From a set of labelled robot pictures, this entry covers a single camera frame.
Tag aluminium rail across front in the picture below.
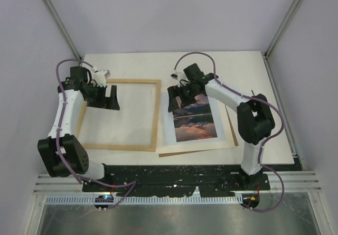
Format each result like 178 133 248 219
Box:
33 171 322 195

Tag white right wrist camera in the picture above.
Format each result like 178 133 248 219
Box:
170 69 185 81

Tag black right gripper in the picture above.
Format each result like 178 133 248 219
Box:
168 83 200 112

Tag brown hardboard backing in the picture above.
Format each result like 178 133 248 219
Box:
158 108 239 158

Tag sunset mountain photo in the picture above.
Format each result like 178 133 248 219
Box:
161 91 227 145

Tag right aluminium corner post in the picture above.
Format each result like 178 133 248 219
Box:
264 0 304 60

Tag white slotted cable duct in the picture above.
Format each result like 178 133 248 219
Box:
45 194 242 206

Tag wooden picture frame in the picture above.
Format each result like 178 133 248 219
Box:
77 79 161 152

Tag aluminium corner post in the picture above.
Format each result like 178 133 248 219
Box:
264 0 304 60
41 0 82 59

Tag black speckled base plate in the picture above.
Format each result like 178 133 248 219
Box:
82 165 270 198

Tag left aluminium corner post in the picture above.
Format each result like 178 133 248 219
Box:
41 0 82 59

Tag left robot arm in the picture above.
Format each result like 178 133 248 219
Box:
37 66 120 179

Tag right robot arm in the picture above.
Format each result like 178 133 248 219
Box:
167 63 275 190

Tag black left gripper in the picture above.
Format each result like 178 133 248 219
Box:
85 83 120 110

